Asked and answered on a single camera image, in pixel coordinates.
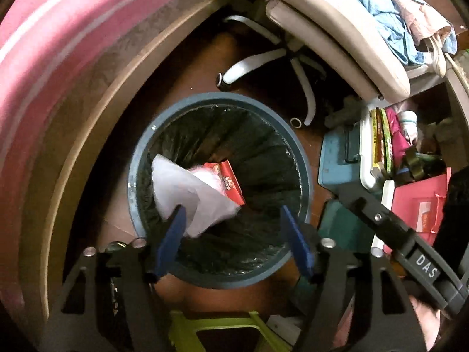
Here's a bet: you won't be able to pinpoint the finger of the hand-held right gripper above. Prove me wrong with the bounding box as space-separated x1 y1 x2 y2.
337 181 414 253

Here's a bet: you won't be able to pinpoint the white plastic bag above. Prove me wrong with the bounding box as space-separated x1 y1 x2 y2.
151 154 242 238

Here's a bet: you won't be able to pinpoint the green plastic stool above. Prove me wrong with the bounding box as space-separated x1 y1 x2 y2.
168 310 292 352

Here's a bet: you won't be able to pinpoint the grey-blue round bin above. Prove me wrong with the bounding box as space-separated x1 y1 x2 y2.
128 92 315 290

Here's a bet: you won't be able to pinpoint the red snack packet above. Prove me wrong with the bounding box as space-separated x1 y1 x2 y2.
203 159 246 206

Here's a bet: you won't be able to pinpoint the black bin liner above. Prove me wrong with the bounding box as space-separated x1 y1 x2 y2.
137 104 303 275

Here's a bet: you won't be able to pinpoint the green books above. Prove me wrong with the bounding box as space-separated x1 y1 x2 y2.
370 107 394 175

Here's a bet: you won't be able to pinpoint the person's right hand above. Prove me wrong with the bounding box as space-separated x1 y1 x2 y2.
409 296 442 351

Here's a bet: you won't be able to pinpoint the pink cloth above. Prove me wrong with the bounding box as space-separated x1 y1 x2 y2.
390 0 453 41

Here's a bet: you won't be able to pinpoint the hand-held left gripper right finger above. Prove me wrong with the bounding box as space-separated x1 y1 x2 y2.
280 205 433 352

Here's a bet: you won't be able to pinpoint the pink striped bed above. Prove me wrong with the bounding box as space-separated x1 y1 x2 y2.
0 0 228 319

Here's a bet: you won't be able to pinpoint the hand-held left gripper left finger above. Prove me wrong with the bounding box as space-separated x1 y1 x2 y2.
38 205 187 352

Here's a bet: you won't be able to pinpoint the cream office chair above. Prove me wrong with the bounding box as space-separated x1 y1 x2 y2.
218 0 414 127

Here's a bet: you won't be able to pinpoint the teal storage box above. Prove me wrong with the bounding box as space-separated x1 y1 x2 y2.
318 125 367 191

